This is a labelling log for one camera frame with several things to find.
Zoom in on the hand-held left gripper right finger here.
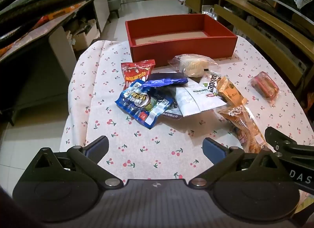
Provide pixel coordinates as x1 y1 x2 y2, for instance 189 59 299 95
188 137 285 190

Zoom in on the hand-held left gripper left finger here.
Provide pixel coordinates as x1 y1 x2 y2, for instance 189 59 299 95
29 135 123 190

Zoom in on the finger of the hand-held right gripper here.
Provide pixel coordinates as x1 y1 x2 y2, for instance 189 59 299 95
264 127 314 163

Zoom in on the white green-label snack packet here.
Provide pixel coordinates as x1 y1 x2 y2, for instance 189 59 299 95
175 70 227 117

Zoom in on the white printed snack packet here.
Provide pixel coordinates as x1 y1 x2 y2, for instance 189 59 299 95
157 88 183 120

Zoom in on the red-wrapped cake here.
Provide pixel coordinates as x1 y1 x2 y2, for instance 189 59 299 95
251 71 280 103

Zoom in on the blue printed snack packet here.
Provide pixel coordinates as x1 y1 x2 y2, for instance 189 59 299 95
115 81 175 129

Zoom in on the red snack packet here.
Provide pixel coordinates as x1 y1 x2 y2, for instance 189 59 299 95
121 59 156 91

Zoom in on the shiny blue snack packet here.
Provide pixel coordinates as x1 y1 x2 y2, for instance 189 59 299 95
145 72 188 88

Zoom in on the clear-wrapped pastry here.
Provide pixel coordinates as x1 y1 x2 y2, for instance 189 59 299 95
168 54 219 77

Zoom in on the red cardboard box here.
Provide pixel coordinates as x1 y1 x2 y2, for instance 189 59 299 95
125 14 237 68

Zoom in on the long orange snack packet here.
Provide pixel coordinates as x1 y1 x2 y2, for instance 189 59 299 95
218 104 269 153

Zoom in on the cherry print tablecloth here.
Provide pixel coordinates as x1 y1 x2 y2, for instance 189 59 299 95
59 35 314 209

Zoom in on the orange snack bar packet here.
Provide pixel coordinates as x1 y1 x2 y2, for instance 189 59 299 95
216 76 247 104

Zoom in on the dark-top side counter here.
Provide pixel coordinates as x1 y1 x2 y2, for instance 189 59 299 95
0 0 111 125

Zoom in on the open cardboard box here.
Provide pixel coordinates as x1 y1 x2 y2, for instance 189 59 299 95
71 19 100 51

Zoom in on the wooden shelf unit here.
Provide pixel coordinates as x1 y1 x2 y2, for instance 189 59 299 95
184 0 314 93

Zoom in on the white shopping bag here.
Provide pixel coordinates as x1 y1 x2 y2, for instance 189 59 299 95
202 5 217 21

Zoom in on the orange flat box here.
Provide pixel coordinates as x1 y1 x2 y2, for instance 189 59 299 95
47 2 87 21

